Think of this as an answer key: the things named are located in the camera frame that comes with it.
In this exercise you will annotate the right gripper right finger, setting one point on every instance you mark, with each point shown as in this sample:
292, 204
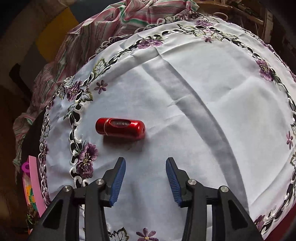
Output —
230, 221

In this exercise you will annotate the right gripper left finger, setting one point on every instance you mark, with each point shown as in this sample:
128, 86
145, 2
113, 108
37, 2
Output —
60, 221

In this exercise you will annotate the magenta plastic cup toy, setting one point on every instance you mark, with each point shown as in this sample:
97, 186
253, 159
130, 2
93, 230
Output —
26, 168

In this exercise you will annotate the pink-rimmed white tray box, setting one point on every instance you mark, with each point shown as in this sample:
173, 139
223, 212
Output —
33, 195

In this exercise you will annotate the red metallic capsule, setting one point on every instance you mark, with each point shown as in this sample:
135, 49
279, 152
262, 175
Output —
121, 128

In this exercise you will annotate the white floral embroidered tablecloth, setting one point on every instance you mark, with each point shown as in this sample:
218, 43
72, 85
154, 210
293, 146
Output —
211, 95

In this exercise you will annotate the pink striped bedsheet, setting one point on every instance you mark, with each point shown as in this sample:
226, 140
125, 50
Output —
80, 43

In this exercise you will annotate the multicolour padded headboard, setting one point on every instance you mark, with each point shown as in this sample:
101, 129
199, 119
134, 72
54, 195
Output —
36, 34

